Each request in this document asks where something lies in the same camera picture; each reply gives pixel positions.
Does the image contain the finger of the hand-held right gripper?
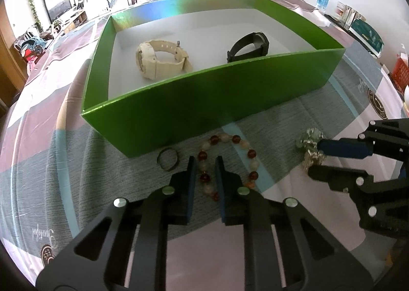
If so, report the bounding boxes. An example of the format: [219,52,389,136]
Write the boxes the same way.
[308,165,389,215]
[318,120,409,164]

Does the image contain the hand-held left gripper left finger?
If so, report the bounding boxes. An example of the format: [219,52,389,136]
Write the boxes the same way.
[37,156,197,291]

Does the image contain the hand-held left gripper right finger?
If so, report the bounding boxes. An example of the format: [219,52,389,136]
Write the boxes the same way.
[215,157,373,291]

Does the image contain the gold and green jewelry piece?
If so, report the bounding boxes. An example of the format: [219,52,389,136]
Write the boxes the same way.
[296,127,326,170]

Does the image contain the red and pale bead bracelet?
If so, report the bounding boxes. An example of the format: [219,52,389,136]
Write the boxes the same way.
[197,134,260,202]

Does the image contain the green cardboard box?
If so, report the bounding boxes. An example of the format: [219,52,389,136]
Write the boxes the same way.
[81,0,346,160]

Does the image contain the black wristwatch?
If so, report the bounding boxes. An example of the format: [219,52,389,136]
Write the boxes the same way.
[227,32,269,63]

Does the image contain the cream wristwatch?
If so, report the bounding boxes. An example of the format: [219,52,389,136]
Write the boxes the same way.
[136,40,194,80]

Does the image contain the red plastic basket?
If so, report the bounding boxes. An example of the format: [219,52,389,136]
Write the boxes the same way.
[390,52,409,93]

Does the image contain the green tissue pack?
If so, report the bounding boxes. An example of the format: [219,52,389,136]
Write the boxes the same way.
[348,18,384,56]

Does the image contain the small white cartons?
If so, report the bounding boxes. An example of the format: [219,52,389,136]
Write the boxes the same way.
[334,1,366,27]

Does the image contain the wooden television cabinet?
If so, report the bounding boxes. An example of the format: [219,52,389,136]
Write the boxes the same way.
[53,9,88,34]

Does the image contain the pile of clothes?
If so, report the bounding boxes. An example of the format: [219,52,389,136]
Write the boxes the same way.
[14,33,53,61]

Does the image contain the flat screen television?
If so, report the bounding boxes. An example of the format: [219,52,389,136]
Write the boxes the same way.
[42,0,79,23]

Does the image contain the green ivy garland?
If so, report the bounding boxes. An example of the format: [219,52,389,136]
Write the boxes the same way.
[24,0,43,31]

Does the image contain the small black ring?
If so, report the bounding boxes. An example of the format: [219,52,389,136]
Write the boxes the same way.
[157,148,180,172]

